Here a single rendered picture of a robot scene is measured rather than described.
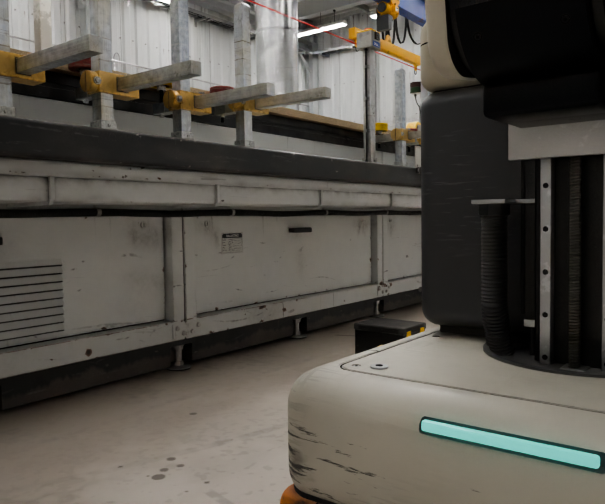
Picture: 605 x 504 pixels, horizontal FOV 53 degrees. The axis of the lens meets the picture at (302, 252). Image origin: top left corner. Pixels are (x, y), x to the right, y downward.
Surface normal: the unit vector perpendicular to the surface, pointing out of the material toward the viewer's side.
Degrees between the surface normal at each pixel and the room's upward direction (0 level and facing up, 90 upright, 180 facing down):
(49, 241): 90
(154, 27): 90
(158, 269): 90
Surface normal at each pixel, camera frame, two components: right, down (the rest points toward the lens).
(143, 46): 0.79, 0.02
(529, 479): -0.61, 0.05
